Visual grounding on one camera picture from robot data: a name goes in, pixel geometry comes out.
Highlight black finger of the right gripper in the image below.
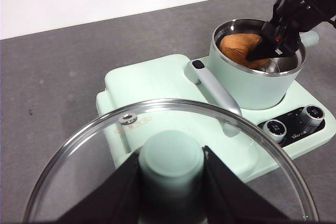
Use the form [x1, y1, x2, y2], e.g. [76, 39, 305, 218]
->
[246, 37, 300, 62]
[260, 21, 280, 42]

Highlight green breakfast maker base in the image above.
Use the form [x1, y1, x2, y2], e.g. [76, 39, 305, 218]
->
[96, 54, 336, 183]

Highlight green steamer pot with handle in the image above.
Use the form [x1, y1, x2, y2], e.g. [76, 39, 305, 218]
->
[208, 18, 320, 111]

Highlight silver control knob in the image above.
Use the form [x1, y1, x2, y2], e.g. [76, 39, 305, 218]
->
[266, 119, 287, 141]
[301, 104, 324, 127]

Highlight brown potato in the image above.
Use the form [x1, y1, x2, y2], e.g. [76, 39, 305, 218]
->
[219, 33, 268, 67]

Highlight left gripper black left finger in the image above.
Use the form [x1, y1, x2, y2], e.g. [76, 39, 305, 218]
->
[56, 152, 143, 224]

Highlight glass pot lid green knob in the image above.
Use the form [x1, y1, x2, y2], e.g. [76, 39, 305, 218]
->
[22, 98, 320, 224]

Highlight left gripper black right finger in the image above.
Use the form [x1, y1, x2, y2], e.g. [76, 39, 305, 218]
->
[203, 145, 291, 224]

